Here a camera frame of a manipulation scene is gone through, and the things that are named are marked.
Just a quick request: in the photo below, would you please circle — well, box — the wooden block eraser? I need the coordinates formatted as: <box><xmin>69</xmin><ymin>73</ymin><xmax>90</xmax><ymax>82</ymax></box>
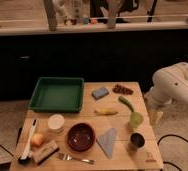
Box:
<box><xmin>33</xmin><ymin>140</ymin><xmax>59</xmax><ymax>165</ymax></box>

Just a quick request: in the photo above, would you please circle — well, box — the yellow banana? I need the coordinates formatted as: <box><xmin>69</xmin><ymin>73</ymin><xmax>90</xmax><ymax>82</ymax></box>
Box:
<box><xmin>94</xmin><ymin>108</ymin><xmax>118</xmax><ymax>115</ymax></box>

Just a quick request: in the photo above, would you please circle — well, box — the silver fork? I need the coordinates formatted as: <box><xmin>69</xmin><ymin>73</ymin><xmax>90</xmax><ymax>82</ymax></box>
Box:
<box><xmin>57</xmin><ymin>153</ymin><xmax>94</xmax><ymax>165</ymax></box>

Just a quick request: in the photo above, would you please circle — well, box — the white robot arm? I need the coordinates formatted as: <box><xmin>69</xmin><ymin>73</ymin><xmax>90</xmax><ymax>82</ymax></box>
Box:
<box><xmin>144</xmin><ymin>62</ymin><xmax>188</xmax><ymax>126</ymax></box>

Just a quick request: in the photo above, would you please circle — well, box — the black cable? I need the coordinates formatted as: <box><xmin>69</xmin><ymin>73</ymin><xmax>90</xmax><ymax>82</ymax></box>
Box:
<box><xmin>157</xmin><ymin>133</ymin><xmax>188</xmax><ymax>171</ymax></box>

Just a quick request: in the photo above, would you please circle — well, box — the orange fruit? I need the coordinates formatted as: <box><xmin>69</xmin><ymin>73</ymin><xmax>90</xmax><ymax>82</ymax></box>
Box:
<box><xmin>31</xmin><ymin>133</ymin><xmax>44</xmax><ymax>147</ymax></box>

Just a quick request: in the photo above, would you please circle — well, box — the green plastic tray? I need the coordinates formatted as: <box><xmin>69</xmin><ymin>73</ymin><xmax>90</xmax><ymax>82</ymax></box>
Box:
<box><xmin>29</xmin><ymin>77</ymin><xmax>84</xmax><ymax>113</ymax></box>

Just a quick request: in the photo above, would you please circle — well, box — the blue sponge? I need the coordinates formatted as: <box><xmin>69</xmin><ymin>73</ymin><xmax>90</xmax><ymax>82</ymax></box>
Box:
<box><xmin>92</xmin><ymin>87</ymin><xmax>109</xmax><ymax>100</ymax></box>

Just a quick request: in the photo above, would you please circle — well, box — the dark metal cup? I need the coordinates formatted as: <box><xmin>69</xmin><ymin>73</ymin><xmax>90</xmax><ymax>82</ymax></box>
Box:
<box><xmin>130</xmin><ymin>133</ymin><xmax>145</xmax><ymax>149</ymax></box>

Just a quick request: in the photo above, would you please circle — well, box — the blue folded cloth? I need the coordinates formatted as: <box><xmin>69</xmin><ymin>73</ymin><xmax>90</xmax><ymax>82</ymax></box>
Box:
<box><xmin>97</xmin><ymin>128</ymin><xmax>116</xmax><ymax>159</ymax></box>

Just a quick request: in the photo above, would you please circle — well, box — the green cucumber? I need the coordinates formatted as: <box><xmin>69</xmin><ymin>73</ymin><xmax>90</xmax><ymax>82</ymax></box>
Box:
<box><xmin>118</xmin><ymin>96</ymin><xmax>134</xmax><ymax>112</ymax></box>

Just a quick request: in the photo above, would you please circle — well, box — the white plastic cup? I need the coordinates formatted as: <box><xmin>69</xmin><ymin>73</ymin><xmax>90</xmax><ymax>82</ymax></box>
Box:
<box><xmin>48</xmin><ymin>114</ymin><xmax>65</xmax><ymax>131</ymax></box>

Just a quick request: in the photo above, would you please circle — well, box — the dark red bowl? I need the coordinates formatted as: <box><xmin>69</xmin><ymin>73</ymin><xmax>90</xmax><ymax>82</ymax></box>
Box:
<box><xmin>67</xmin><ymin>123</ymin><xmax>95</xmax><ymax>152</ymax></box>

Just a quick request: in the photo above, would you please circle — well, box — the light green cup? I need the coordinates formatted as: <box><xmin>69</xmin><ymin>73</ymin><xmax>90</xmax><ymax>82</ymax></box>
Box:
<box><xmin>130</xmin><ymin>112</ymin><xmax>144</xmax><ymax>129</ymax></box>

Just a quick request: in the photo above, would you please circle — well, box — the dark red grape bunch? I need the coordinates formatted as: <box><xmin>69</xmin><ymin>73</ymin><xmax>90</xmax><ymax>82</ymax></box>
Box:
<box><xmin>113</xmin><ymin>84</ymin><xmax>133</xmax><ymax>95</ymax></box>

